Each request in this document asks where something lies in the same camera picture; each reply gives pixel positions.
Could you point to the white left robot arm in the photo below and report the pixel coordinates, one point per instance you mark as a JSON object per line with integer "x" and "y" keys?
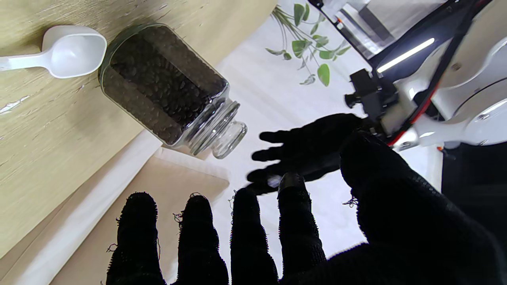
{"x": 459, "y": 79}

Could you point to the bright ceiling light strip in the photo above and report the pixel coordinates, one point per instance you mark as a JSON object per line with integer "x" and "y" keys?
{"x": 405, "y": 55}

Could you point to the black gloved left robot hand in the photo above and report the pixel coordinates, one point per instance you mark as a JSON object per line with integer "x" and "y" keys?
{"x": 313, "y": 146}

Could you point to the glass jar of coffee beans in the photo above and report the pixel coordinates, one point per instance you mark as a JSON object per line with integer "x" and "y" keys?
{"x": 162, "y": 87}

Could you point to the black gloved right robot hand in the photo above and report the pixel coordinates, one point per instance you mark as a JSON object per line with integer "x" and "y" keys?
{"x": 396, "y": 245}

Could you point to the white plastic spoon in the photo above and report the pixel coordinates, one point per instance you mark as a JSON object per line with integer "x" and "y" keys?
{"x": 71, "y": 51}

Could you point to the clear glass jar lid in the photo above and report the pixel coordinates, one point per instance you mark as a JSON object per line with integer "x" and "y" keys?
{"x": 225, "y": 132}

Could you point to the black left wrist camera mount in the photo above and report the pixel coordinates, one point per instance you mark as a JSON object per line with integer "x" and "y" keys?
{"x": 370, "y": 95}

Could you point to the small green houseplant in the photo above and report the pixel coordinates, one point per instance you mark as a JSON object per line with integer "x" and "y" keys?
{"x": 324, "y": 73}

